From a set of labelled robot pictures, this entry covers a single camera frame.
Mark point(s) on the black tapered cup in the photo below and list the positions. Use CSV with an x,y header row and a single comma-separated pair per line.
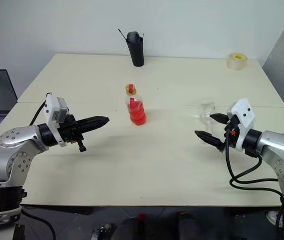
x,y
137,53

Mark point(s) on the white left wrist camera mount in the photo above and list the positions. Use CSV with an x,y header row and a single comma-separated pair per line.
x,y
50,107

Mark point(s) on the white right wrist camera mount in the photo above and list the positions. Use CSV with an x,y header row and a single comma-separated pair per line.
x,y
244,112

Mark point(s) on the translucent tape roll yellow core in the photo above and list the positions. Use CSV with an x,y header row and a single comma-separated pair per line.
x,y
236,61

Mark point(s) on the short thin dark stick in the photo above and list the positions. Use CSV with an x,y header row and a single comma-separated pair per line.
x,y
143,36

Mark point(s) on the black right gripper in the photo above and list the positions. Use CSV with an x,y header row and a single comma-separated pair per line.
x,y
231,135

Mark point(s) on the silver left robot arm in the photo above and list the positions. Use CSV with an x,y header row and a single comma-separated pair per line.
x,y
14,140

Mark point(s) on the clear drinking glass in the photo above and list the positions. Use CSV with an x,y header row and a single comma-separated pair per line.
x,y
207,110

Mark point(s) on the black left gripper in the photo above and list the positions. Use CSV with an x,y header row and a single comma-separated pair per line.
x,y
69,131

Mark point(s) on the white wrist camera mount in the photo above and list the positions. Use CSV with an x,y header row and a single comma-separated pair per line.
x,y
244,112
50,107

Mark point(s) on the bottle with red liquid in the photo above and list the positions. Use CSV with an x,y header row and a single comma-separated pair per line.
x,y
136,112

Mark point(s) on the thin black-tipped stick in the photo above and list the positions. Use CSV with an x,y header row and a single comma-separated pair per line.
x,y
122,34

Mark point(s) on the black rounded object in cup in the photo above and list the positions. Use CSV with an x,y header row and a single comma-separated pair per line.
x,y
133,36

